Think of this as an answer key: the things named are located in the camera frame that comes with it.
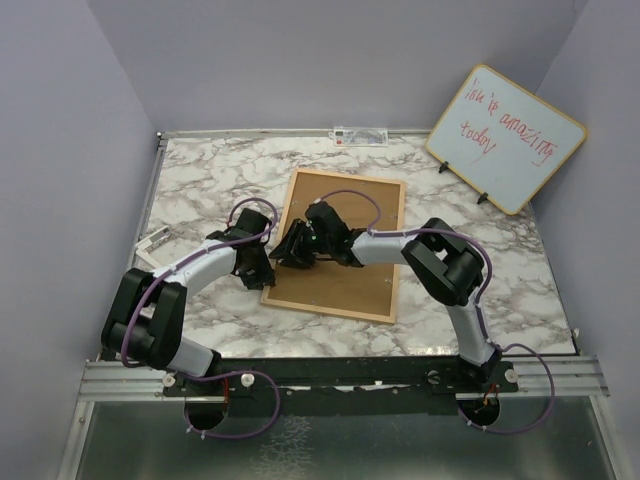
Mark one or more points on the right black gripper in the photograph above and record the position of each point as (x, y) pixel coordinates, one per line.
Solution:
(290, 249)

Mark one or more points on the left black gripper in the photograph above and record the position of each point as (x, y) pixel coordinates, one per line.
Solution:
(266, 277)

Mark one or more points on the light wooden picture frame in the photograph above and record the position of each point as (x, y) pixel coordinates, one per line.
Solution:
(325, 310)

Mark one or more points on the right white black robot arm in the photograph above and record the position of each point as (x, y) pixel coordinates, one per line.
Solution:
(453, 269)

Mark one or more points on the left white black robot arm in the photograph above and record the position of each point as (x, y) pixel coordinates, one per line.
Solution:
(145, 322)

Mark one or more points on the black mounting bar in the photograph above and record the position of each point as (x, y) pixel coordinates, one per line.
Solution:
(339, 386)

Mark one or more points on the white label strip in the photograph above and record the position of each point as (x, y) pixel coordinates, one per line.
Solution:
(359, 137)

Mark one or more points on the whiteboard with red writing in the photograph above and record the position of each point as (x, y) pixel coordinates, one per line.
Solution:
(502, 140)

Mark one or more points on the small white bracket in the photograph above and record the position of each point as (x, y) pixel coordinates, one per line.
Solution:
(144, 247)

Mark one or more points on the left aluminium side rail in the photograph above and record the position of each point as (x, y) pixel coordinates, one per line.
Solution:
(149, 196)

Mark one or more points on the aluminium front rail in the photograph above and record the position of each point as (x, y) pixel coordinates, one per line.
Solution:
(566, 376)

